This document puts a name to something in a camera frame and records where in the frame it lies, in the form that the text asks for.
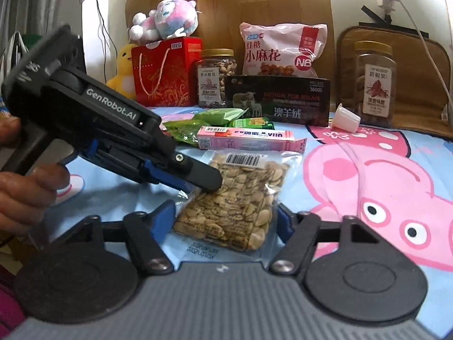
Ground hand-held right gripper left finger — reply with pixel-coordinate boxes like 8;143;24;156
50;200;177;277

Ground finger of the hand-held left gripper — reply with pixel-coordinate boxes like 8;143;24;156
136;161;194;195
142;142;223;192

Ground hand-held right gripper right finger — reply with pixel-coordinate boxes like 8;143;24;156
271;205;381;277

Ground clear packet of beans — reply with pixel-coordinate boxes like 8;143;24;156
173;150;300;253

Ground pink candy box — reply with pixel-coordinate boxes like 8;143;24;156
196;126;307;154

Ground light green snack packet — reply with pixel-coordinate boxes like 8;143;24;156
191;108;248;128

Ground black box with sheep print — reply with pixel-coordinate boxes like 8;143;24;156
225;75;331;126

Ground person's left hand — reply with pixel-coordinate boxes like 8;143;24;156
0;117;71;236

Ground green pea snack packet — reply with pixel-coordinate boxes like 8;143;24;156
162;120;204;146

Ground yellow duck plush toy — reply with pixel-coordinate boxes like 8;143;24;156
106;43;137;100

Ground small green snack packet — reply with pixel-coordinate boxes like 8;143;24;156
232;118;275;131

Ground red gift bag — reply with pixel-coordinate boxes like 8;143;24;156
131;36;203;107

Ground printed cartoon pig blanket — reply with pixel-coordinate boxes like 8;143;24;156
28;104;453;326

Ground white plastic bag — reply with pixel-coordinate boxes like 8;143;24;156
0;31;31;75

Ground nut jar with gold lid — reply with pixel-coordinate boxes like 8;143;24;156
196;49;236;109

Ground grey curtain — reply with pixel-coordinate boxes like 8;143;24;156
0;0;84;75

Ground white plastic cup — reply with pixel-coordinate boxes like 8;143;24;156
331;103;362;132

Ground pink and blue plush toy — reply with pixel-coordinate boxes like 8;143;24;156
129;0;198;41

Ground pink snack bag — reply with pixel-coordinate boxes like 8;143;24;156
240;22;328;78

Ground pecan jar with gold lid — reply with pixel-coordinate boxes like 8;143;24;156
338;41;396;128

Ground wooden board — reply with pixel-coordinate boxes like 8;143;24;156
125;0;335;78

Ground magenta cloth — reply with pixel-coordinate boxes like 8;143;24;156
0;265;26;331

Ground brown seat cushion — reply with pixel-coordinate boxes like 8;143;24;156
334;26;453;139

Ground black tape strips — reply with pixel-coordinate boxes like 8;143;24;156
360;5;430;33

